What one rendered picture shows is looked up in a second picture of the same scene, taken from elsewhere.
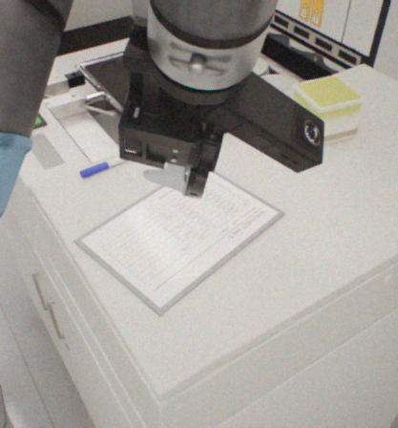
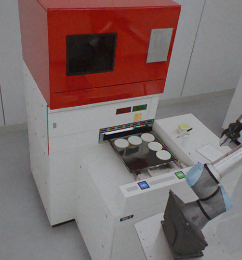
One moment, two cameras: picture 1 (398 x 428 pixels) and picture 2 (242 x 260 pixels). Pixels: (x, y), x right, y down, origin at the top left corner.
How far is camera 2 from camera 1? 2.22 m
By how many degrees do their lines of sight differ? 65
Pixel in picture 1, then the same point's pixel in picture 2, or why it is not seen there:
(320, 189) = (201, 138)
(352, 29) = (150, 116)
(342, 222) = (209, 138)
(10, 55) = not seen: outside the picture
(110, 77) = (139, 165)
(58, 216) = not seen: hidden behind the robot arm
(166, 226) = (214, 156)
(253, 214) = (209, 146)
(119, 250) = not seen: hidden behind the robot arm
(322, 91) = (185, 126)
